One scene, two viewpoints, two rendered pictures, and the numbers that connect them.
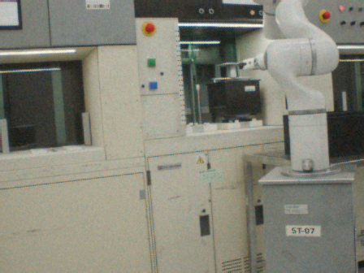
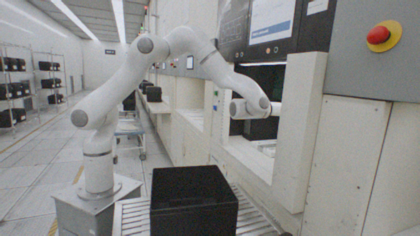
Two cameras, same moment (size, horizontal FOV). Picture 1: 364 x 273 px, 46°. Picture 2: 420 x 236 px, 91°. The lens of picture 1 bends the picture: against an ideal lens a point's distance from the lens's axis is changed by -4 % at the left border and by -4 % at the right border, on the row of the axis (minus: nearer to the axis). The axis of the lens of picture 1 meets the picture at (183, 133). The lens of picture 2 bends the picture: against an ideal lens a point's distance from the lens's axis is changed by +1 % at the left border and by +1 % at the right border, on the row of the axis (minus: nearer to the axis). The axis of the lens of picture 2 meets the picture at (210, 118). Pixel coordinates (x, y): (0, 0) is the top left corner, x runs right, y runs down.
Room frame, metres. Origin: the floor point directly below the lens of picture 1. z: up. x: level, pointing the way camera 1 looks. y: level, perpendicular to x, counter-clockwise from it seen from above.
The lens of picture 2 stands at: (1.86, -1.28, 1.32)
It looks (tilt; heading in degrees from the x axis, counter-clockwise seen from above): 12 degrees down; 90
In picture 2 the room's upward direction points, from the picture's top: 3 degrees clockwise
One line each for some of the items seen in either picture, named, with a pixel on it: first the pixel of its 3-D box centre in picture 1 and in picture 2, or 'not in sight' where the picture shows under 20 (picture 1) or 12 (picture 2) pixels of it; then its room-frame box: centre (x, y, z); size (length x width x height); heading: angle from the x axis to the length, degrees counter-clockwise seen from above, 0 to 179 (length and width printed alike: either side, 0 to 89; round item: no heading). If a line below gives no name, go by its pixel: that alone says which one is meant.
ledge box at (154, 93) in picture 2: not in sight; (153, 93); (0.86, 2.36, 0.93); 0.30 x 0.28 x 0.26; 109
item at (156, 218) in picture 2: (326, 132); (189, 203); (1.80, -0.60, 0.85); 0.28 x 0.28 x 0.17; 14
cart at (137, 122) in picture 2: not in sight; (129, 137); (0.58, 1.95, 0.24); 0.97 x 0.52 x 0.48; 114
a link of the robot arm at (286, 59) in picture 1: (294, 76); (100, 125); (1.36, -0.36, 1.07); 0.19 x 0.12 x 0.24; 86
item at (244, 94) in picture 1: (233, 93); not in sight; (2.38, -0.29, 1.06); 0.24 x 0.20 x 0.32; 112
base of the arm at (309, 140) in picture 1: (309, 143); (99, 170); (1.36, -0.39, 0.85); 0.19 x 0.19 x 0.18
